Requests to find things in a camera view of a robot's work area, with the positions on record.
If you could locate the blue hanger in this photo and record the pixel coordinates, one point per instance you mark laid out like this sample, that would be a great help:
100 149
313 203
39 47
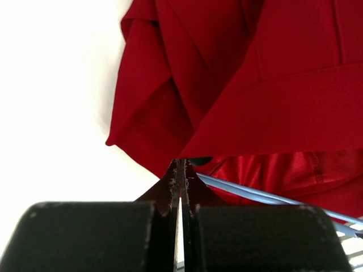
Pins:
272 199

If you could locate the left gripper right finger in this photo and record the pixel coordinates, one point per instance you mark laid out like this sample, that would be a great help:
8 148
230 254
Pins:
223 237

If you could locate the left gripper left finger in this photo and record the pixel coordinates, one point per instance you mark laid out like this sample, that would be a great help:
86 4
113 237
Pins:
100 236

